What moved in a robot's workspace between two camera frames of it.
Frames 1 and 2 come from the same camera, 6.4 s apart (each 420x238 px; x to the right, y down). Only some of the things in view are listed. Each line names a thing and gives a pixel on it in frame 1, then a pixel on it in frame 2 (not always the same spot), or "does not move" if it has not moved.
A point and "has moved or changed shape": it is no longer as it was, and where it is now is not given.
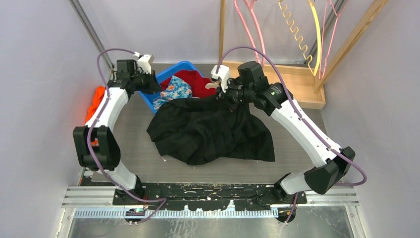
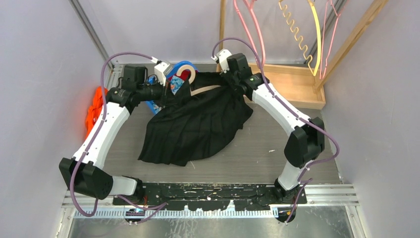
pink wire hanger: x=321 y=74 does not move
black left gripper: x=154 y=86 → x=164 y=90
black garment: x=200 y=130 has moved or changed shape
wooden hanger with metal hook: x=298 y=39 does not move
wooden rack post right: x=357 y=32 does not move
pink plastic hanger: x=250 y=34 does not move
